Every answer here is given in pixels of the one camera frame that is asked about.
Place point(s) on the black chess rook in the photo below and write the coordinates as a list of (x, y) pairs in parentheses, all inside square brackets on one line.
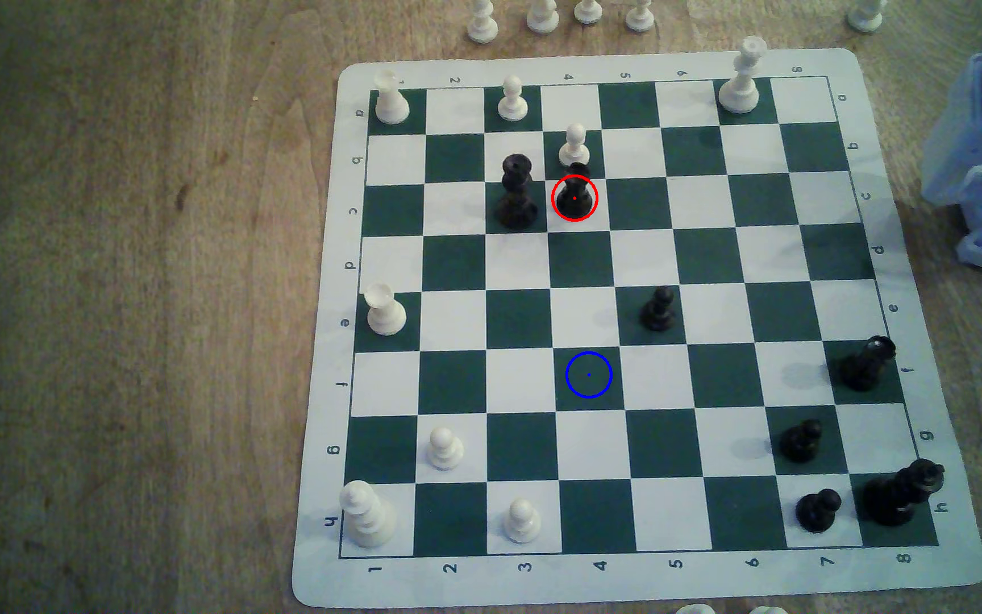
[(576, 183)]

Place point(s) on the white chess pawn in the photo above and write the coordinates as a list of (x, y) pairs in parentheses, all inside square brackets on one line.
[(695, 609), (522, 522), (445, 450), (574, 141), (512, 104)]

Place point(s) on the white chess bishop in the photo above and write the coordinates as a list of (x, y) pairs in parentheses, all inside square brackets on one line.
[(366, 516)]

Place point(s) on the black chess queen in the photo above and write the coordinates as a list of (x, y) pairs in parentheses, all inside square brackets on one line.
[(516, 200)]

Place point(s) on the green and white chess mat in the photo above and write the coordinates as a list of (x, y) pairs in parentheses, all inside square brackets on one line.
[(713, 256)]

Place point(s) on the black chess pawn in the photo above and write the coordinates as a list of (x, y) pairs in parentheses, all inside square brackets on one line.
[(817, 512), (799, 443), (658, 311)]

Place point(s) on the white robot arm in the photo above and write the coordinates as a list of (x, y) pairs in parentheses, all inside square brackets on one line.
[(968, 162)]

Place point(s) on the white chess king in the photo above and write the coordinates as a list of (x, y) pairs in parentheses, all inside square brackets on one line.
[(741, 85)]

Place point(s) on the white chess piece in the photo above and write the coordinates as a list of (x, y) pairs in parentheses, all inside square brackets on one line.
[(866, 17), (768, 610), (640, 17), (482, 25), (542, 17), (588, 11)]

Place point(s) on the black chess king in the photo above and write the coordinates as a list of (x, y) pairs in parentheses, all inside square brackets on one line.
[(896, 496)]

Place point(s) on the black chess bishop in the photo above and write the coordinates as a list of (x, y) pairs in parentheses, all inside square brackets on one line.
[(862, 367)]

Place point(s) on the white chess rook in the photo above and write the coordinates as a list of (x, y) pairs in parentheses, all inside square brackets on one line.
[(390, 101), (385, 314)]

